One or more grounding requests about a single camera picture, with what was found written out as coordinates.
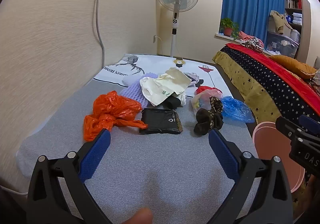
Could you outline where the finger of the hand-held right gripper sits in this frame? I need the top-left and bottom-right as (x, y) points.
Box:
(299, 114), (320, 136)
(275, 116), (320, 145)

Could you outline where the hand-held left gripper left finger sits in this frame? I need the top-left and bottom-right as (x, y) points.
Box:
(26, 128), (112, 224)

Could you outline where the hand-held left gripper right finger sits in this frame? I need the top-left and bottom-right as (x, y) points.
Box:
(208, 128), (293, 224)

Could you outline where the pink round bin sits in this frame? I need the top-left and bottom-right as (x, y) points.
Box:
(252, 121), (306, 192)

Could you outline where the dark brown floral cloth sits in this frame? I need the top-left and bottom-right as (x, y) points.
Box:
(194, 96), (225, 136)

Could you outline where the orange plastic bag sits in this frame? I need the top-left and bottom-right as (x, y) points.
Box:
(83, 91), (148, 142)

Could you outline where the blue plastic bag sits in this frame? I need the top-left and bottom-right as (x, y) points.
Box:
(221, 96), (255, 124)

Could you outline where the clear plastic bag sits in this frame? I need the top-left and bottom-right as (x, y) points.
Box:
(190, 90), (223, 116)

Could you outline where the red plastic bag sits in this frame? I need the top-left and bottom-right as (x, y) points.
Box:
(196, 86), (216, 96)

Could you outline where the black plastic packet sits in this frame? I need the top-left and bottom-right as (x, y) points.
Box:
(139, 108), (183, 135)

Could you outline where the black wrapper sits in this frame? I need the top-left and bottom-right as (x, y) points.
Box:
(164, 96), (183, 110)

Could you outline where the purple foam net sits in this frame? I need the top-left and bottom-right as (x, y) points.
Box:
(119, 72), (160, 109)

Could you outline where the white plastic bag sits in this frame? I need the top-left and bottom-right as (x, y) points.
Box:
(139, 76), (175, 106)

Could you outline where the white grey paper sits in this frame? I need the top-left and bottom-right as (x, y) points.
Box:
(184, 72), (200, 87)

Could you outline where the beige paper bag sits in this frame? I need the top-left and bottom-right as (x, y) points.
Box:
(156, 67), (192, 96)

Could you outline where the person's left hand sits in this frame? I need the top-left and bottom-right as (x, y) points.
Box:
(127, 208), (153, 224)

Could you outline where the bed with starry blanket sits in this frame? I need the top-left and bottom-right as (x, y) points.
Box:
(212, 44), (320, 204)

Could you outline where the orange brown pillow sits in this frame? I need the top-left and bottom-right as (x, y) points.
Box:
(270, 55), (318, 79)

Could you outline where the clear plastic storage box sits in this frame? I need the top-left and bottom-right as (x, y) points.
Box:
(265, 31), (299, 58)

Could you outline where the striped cloth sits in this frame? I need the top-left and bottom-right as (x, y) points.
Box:
(240, 36), (264, 52)

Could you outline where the pink cloth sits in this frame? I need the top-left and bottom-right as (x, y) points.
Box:
(239, 31), (255, 41)

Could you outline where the beige jacket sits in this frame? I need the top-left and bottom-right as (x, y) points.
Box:
(270, 10), (292, 34)

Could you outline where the potted green plant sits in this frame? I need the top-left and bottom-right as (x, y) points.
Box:
(220, 18), (240, 39)

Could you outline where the wooden bookshelf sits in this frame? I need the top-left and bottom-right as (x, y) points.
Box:
(284, 0), (304, 37)

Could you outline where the blue curtain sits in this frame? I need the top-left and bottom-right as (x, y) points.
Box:
(221, 0), (285, 39)

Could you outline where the white fan cable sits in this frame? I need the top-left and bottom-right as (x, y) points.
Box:
(156, 36), (166, 56)

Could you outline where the grey wall cable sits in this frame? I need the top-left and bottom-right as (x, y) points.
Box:
(94, 0), (106, 69)

